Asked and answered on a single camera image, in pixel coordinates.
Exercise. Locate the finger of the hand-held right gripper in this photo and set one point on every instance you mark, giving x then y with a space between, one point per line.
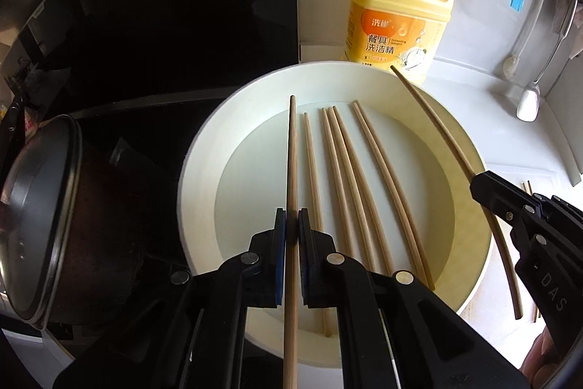
505 211
537 200

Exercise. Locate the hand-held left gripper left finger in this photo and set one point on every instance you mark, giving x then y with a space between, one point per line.
278 261

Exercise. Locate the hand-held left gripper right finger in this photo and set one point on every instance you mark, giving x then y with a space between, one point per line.
304 261

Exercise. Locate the wooden chopstick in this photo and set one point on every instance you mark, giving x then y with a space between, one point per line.
293 165
437 120

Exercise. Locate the row of wooden chopsticks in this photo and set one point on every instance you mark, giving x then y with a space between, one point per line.
346 170

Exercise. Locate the white round bowl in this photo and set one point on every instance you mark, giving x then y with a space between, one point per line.
255 134

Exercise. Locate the person's right hand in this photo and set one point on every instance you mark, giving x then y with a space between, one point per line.
542 355

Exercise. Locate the white plastic cutting board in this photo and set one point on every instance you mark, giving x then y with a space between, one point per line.
551 184

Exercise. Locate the dark brown pot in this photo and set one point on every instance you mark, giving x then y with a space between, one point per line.
118 225

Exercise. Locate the yellow dish soap bottle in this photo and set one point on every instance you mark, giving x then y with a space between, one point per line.
391 29

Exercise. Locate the pot with glass lid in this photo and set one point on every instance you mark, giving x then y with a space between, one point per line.
36 211

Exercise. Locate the black glass cooktop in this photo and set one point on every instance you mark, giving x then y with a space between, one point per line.
182 6

